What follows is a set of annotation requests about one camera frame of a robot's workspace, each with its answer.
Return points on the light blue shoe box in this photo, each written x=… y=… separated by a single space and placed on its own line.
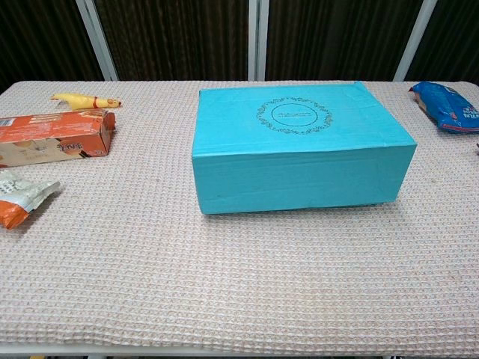
x=299 y=164

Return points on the beige waffle tablecloth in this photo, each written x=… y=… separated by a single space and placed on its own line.
x=224 y=280

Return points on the dark ribbed partition panel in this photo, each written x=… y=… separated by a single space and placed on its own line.
x=41 y=37
x=337 y=37
x=456 y=37
x=176 y=37

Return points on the yellow rubber chicken toy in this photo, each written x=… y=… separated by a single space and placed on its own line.
x=80 y=101

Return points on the orange cardboard carton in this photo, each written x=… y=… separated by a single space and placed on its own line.
x=48 y=138

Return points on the blue snack bag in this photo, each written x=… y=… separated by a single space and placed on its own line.
x=449 y=108

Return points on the orange and white snack bag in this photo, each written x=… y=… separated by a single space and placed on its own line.
x=18 y=202

